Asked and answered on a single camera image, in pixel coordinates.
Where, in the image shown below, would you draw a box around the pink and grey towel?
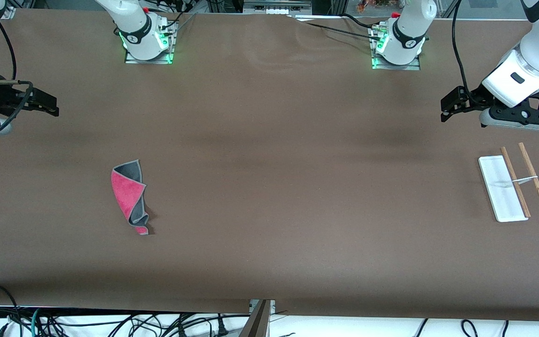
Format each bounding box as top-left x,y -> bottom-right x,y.
111,160 -> 151,235

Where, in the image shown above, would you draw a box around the white rack base tray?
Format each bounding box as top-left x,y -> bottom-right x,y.
478,155 -> 529,223

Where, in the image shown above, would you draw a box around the orange patterned object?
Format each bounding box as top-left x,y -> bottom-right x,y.
357,0 -> 403,12

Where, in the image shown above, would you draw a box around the white power strip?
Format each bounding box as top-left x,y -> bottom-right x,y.
243,0 -> 313,15

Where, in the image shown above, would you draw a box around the dark support beam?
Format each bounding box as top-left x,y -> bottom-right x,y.
239,300 -> 271,337

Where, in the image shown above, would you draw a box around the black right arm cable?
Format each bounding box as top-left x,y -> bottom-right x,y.
0,21 -> 34,137

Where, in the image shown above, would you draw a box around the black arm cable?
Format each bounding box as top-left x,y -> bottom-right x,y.
451,0 -> 478,106
0,21 -> 34,137

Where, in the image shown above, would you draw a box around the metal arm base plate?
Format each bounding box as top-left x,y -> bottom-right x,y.
371,26 -> 421,71
124,21 -> 175,65

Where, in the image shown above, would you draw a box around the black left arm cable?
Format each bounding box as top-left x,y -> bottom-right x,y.
451,0 -> 478,106

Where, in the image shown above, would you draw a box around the black cable on table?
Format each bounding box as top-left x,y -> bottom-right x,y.
342,13 -> 380,29
298,20 -> 382,38

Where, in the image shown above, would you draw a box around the silver table edge bracket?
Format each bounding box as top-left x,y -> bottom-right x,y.
249,300 -> 276,315

